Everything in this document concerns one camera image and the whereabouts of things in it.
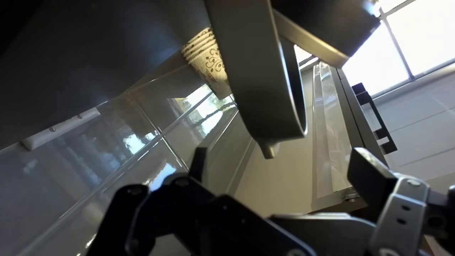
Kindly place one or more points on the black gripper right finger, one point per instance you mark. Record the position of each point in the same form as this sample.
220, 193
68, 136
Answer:
402, 218

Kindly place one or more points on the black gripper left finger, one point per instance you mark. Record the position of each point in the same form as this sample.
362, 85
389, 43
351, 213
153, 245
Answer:
189, 218

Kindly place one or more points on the black silver Keurig coffee maker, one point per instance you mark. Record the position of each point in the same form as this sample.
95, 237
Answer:
256, 72

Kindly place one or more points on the large window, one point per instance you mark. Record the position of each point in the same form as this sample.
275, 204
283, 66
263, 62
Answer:
420, 38

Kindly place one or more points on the dark upper cabinet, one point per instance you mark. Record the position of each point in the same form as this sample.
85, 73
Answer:
85, 52

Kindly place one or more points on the black slotted bracket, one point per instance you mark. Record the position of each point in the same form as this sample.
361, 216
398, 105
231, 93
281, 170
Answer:
374, 119

